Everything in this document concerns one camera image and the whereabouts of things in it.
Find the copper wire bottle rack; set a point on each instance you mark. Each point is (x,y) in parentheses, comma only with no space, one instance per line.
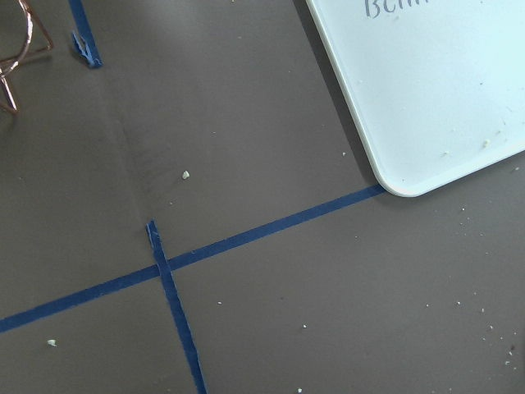
(9,64)

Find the white bear tray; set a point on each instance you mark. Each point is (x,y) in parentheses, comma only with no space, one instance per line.
(435,88)

